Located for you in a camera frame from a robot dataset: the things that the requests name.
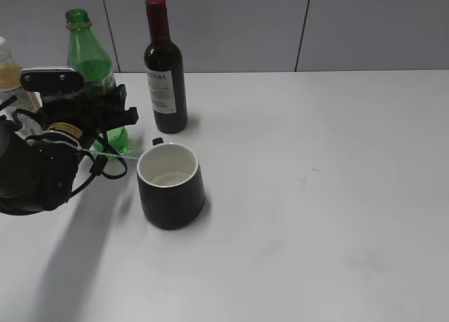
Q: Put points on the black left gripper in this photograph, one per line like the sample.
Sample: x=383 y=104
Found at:
x=64 y=103

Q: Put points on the green sprite bottle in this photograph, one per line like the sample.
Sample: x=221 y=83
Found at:
x=87 y=55

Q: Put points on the orange juice bottle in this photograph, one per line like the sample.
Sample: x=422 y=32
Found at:
x=10 y=85

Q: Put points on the black mug white inside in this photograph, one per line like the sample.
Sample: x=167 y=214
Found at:
x=170 y=185

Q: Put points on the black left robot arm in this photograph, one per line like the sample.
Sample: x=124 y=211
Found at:
x=49 y=156

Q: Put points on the dark red wine bottle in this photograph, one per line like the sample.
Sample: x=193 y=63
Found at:
x=165 y=73

